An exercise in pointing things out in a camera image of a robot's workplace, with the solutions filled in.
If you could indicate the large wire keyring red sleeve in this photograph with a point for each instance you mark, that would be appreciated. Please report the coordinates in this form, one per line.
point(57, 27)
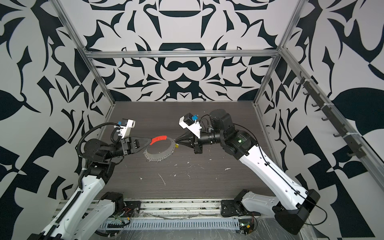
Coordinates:
point(160, 148)

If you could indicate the green lit circuit board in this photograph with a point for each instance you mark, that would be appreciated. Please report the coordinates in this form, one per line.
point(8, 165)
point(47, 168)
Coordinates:
point(246, 227)

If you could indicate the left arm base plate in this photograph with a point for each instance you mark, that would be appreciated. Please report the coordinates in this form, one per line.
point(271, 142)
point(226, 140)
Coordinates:
point(131, 209)

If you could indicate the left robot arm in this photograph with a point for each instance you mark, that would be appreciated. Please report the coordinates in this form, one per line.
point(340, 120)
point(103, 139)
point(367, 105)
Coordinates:
point(73, 222)

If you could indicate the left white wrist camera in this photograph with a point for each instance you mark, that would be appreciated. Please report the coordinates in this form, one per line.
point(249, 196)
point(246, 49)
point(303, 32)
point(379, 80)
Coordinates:
point(124, 127)

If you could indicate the white slotted cable duct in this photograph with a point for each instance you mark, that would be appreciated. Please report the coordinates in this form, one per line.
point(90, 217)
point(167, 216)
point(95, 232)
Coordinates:
point(185, 224)

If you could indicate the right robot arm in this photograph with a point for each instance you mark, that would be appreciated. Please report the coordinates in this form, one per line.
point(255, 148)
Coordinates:
point(291, 204)

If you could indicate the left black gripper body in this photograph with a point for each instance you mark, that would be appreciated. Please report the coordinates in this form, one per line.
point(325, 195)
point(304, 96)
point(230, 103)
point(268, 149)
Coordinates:
point(127, 145)

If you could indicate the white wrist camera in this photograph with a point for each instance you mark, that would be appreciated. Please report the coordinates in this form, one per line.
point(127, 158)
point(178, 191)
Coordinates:
point(191, 123)
point(124, 127)

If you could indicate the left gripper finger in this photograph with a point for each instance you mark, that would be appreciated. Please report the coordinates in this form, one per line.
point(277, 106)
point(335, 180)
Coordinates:
point(139, 148)
point(141, 141)

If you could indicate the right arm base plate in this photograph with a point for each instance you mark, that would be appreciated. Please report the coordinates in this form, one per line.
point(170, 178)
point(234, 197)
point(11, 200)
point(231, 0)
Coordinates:
point(232, 208)

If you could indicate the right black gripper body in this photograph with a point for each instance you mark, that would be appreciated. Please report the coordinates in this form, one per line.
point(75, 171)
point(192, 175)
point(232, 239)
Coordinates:
point(199, 145)

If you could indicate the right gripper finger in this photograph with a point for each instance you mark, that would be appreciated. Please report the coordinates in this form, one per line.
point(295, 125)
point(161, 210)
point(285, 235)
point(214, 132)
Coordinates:
point(185, 137)
point(187, 142)

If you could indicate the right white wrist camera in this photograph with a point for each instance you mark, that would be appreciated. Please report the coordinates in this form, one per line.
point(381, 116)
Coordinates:
point(191, 123)

